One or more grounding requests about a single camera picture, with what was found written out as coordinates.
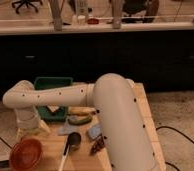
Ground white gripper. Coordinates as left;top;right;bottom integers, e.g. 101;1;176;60
15;114;52;141

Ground black floor cable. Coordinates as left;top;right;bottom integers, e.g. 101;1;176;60
155;124;194;151

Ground red plastic bowl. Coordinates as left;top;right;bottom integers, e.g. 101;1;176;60
9;138;43;171

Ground brown pine cone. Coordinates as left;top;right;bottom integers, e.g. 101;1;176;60
90;136;105;155

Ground white card in tray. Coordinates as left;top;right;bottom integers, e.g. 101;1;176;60
47;106;59;113

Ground grey cloth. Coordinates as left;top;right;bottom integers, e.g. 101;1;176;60
57;122;78;136

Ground small red dish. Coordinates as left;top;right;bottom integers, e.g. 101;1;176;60
87;18;99;25

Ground yellow banana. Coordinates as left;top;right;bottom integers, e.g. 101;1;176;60
69;107;95;116

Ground green plastic tray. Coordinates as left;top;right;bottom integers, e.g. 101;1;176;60
34;77;73;122

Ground seated person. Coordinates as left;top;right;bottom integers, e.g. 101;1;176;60
122;0;159;23

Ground green cucumber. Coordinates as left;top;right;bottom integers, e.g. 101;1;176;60
68;116;92;126

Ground metal measuring cup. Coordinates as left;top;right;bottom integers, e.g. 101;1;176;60
67;132;81;149

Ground black office chair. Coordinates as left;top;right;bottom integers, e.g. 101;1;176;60
11;0;43;14

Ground wooden table board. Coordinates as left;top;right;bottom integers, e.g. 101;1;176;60
12;82;167;171

